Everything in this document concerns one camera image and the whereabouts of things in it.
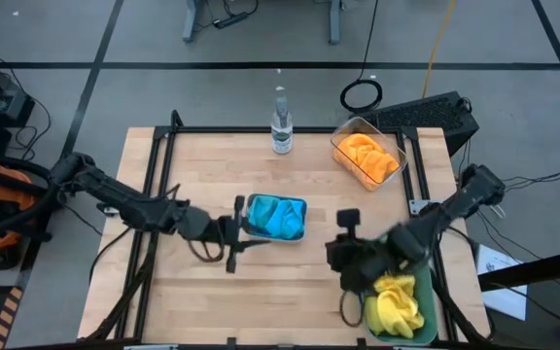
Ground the orange microfiber towel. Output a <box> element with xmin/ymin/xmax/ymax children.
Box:
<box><xmin>357</xmin><ymin>150</ymin><xmax>401</xmax><ymax>186</ymax></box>
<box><xmin>333</xmin><ymin>133</ymin><xmax>383</xmax><ymax>166</ymax></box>

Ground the yellow microfiber towel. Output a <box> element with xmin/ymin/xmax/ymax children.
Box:
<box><xmin>365</xmin><ymin>291</ymin><xmax>426</xmax><ymax>340</ymax></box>
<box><xmin>374</xmin><ymin>274</ymin><xmax>417</xmax><ymax>305</ymax></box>

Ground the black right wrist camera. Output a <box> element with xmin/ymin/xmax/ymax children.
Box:
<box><xmin>336</xmin><ymin>208</ymin><xmax>362</xmax><ymax>240</ymax></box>

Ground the black power strip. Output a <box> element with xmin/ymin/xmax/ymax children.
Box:
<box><xmin>211</xmin><ymin>12</ymin><xmax>250</xmax><ymax>29</ymax></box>

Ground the white paper sheet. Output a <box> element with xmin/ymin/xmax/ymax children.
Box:
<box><xmin>475</xmin><ymin>244</ymin><xmax>529</xmax><ymax>322</ymax></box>

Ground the right gripper cable loop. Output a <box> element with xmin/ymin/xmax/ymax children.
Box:
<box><xmin>339</xmin><ymin>290</ymin><xmax>365</xmax><ymax>328</ymax></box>

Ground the yellow hanging cable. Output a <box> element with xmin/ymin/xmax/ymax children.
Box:
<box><xmin>421</xmin><ymin>0</ymin><xmax>457</xmax><ymax>98</ymax></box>

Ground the white plastic basket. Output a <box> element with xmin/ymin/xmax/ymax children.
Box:
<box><xmin>244</xmin><ymin>192</ymin><xmax>309</xmax><ymax>243</ymax></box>

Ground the black metal table frame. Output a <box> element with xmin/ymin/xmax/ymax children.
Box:
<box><xmin>85</xmin><ymin>110</ymin><xmax>495</xmax><ymax>344</ymax></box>

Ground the orange black machine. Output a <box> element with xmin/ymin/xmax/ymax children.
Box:
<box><xmin>0</xmin><ymin>150</ymin><xmax>62</xmax><ymax>271</ymax></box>

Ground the left gripper cable loop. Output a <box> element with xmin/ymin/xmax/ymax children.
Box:
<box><xmin>187</xmin><ymin>236</ymin><xmax>226</xmax><ymax>263</ymax></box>

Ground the grey desk leg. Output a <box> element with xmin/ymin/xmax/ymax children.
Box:
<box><xmin>328</xmin><ymin>0</ymin><xmax>343</xmax><ymax>45</ymax></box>
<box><xmin>182</xmin><ymin>0</ymin><xmax>201</xmax><ymax>43</ymax></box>

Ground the green plastic basket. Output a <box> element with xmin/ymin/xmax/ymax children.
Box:
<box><xmin>361</xmin><ymin>260</ymin><xmax>439</xmax><ymax>346</ymax></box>

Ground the black hanging cable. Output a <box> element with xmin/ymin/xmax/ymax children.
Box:
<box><xmin>339</xmin><ymin>0</ymin><xmax>384</xmax><ymax>114</ymax></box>

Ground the gripper cable loop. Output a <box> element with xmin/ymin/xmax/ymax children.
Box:
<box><xmin>187</xmin><ymin>236</ymin><xmax>226</xmax><ymax>263</ymax></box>
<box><xmin>339</xmin><ymin>290</ymin><xmax>365</xmax><ymax>328</ymax></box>

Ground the black keyboard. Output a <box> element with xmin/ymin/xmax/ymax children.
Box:
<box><xmin>357</xmin><ymin>90</ymin><xmax>480</xmax><ymax>158</ymax></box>

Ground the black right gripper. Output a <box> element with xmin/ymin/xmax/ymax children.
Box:
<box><xmin>326</xmin><ymin>232</ymin><xmax>398</xmax><ymax>294</ymax></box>

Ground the black floor cable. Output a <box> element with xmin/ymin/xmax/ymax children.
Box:
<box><xmin>501</xmin><ymin>162</ymin><xmax>560</xmax><ymax>192</ymax></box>

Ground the clear spray bottle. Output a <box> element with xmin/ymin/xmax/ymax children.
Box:
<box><xmin>269</xmin><ymin>86</ymin><xmax>295</xmax><ymax>156</ymax></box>

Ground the clear plastic container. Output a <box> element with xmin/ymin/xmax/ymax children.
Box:
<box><xmin>330</xmin><ymin>115</ymin><xmax>408</xmax><ymax>193</ymax></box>

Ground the black bar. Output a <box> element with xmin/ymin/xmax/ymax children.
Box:
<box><xmin>476</xmin><ymin>245</ymin><xmax>560</xmax><ymax>292</ymax></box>

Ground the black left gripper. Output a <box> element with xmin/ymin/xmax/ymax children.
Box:
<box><xmin>182</xmin><ymin>194</ymin><xmax>271</xmax><ymax>274</ymax></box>

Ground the teal microfiber towel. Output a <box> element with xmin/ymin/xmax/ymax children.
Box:
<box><xmin>248</xmin><ymin>195</ymin><xmax>281</xmax><ymax>230</ymax></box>
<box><xmin>264</xmin><ymin>198</ymin><xmax>305</xmax><ymax>239</ymax></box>

